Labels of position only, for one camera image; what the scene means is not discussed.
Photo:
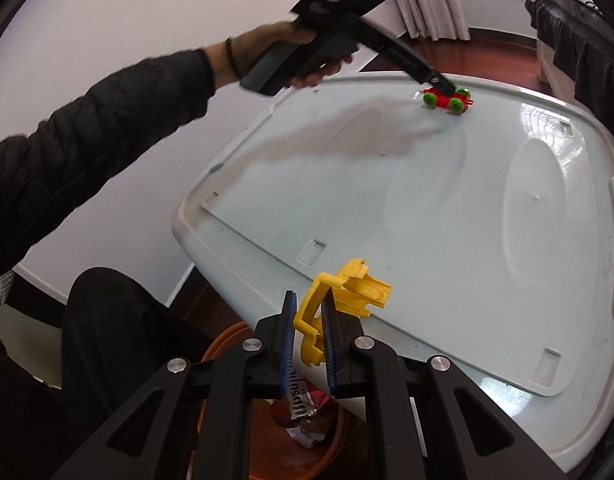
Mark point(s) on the orange plastic bin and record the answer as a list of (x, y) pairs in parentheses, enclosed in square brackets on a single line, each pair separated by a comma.
[(267, 455)]

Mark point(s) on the bed with black skirt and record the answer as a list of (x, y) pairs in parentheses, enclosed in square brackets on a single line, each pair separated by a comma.
[(577, 45)]

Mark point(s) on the crumpled white wrapper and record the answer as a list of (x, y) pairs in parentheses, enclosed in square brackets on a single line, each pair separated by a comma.
[(307, 437)]

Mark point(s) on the person's left hand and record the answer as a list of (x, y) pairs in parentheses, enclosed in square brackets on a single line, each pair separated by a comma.
[(267, 37)]

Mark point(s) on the red and green toy car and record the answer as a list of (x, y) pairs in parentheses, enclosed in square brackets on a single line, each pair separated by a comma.
[(442, 101)]

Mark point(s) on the person's left forearm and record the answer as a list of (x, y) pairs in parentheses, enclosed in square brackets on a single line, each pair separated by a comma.
[(112, 120)]

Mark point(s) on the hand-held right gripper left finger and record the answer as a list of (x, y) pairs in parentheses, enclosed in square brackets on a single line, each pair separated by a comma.
[(288, 340)]

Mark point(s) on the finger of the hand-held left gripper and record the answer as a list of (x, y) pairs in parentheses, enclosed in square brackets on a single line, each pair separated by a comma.
[(402, 57)]

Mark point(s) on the white label wrapper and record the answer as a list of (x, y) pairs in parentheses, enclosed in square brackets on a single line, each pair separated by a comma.
[(299, 400)]

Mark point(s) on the red wrapper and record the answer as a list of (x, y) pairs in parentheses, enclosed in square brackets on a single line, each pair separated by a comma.
[(321, 399)]

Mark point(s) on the pink patterned curtain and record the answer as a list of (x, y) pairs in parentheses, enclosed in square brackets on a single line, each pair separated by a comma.
[(437, 15)]

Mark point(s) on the white plastic table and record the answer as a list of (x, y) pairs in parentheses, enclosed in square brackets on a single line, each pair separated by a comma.
[(437, 210)]

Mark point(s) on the white seat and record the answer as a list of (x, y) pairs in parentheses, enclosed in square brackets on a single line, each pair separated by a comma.
[(22, 340)]

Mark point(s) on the person's leg in black trousers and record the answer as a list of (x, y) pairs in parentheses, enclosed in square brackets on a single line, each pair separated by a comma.
[(112, 335)]

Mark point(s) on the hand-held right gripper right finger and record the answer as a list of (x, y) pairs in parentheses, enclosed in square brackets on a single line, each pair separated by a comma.
[(328, 350)]

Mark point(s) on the yellow plastic toy part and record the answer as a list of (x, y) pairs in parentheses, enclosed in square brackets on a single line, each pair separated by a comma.
[(362, 295)]

